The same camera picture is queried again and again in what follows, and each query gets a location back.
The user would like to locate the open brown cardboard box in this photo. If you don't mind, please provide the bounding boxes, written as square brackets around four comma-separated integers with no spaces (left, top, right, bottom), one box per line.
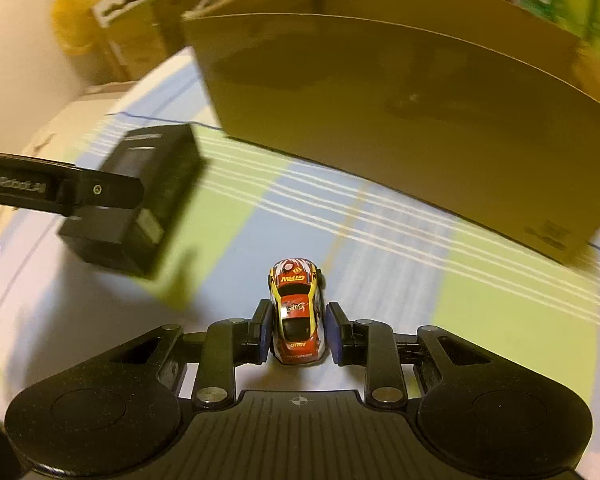
[182,0,600,263]

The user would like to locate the brown carton with white flap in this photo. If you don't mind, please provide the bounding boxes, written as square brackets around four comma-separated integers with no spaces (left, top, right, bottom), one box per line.
[92,0,201,80]

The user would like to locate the yellow plastic bag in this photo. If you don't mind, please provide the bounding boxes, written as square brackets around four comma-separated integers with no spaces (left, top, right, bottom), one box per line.
[50,0,99,56]

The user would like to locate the small black box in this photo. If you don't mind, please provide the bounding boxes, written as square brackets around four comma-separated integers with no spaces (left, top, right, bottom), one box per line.
[57,122,208,280]

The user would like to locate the checkered tablecloth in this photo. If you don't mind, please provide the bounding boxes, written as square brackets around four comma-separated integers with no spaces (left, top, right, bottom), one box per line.
[0,51,600,479]

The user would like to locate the red yellow toy car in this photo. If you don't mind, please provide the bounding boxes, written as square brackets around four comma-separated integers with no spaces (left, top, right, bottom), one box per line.
[268,258,327,365]

